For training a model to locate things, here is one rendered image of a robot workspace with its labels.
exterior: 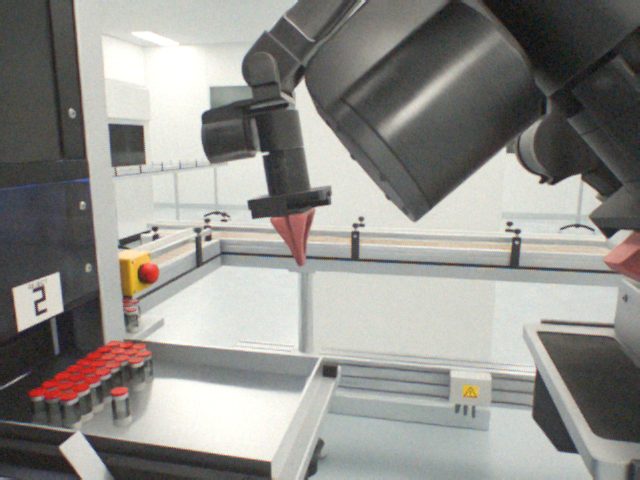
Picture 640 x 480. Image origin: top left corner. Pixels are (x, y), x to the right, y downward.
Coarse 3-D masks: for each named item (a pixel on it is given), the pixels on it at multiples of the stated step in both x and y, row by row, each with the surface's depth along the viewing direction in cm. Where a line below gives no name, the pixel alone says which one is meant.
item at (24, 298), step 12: (48, 276) 70; (24, 288) 66; (48, 288) 70; (60, 288) 72; (24, 300) 66; (48, 300) 70; (60, 300) 73; (24, 312) 66; (48, 312) 70; (60, 312) 73; (24, 324) 66
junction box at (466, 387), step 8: (456, 376) 148; (464, 376) 148; (472, 376) 148; (480, 376) 148; (488, 376) 148; (456, 384) 148; (464, 384) 148; (472, 384) 147; (480, 384) 147; (488, 384) 146; (456, 392) 149; (464, 392) 148; (472, 392) 148; (480, 392) 147; (488, 392) 147; (456, 400) 149; (464, 400) 149; (472, 400) 148; (480, 400) 148; (488, 400) 147
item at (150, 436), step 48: (192, 384) 73; (240, 384) 74; (288, 384) 74; (0, 432) 58; (48, 432) 56; (96, 432) 61; (144, 432) 61; (192, 432) 61; (240, 432) 61; (288, 432) 57
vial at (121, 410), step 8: (112, 400) 62; (120, 400) 62; (128, 400) 63; (112, 408) 62; (120, 408) 62; (128, 408) 63; (120, 416) 62; (128, 416) 63; (120, 424) 62; (128, 424) 63
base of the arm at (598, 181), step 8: (600, 168) 56; (608, 168) 55; (584, 176) 58; (592, 176) 57; (600, 176) 56; (608, 176) 56; (592, 184) 58; (600, 184) 57; (608, 184) 56; (616, 184) 56; (600, 192) 58; (608, 192) 57; (600, 200) 60
